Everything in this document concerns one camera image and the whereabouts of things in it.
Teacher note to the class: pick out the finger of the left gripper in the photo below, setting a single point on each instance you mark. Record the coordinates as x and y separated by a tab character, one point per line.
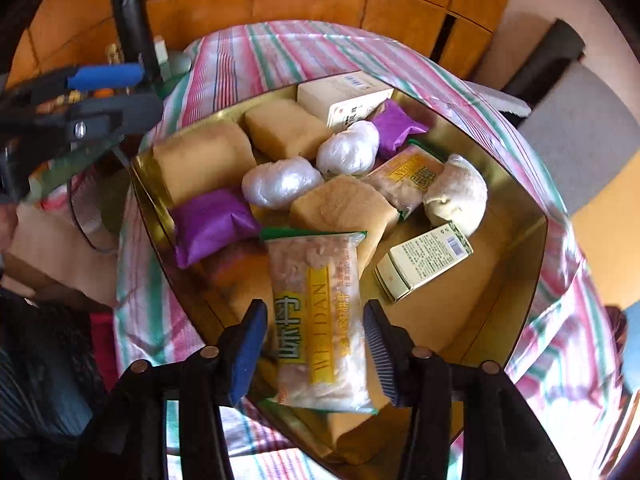
98	119
68	86

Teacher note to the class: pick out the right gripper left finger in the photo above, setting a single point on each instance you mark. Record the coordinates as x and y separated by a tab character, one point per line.
126	439

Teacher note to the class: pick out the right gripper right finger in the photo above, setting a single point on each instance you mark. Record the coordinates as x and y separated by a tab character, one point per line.
502	437

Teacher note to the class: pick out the yellow sponge block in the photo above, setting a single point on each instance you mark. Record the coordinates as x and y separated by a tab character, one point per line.
203	159
282	129
346	204

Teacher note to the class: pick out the purple snack packet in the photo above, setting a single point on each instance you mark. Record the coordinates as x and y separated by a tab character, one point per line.
394	127
210	222

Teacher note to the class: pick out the green white small carton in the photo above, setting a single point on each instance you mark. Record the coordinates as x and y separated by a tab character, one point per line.
415	262

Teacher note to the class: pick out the white barcode carton box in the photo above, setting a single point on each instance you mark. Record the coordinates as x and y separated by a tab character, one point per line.
342	99

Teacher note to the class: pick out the white plastic bag ball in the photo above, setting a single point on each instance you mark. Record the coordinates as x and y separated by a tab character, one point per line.
352	151

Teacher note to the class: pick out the beige sock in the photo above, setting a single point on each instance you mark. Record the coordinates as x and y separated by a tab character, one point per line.
459	194

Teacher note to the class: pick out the green edged snack packet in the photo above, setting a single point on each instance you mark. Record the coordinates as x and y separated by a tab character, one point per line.
404	179

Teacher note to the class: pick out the grey yellow blue chair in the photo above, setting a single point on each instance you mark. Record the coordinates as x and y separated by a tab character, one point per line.
575	141

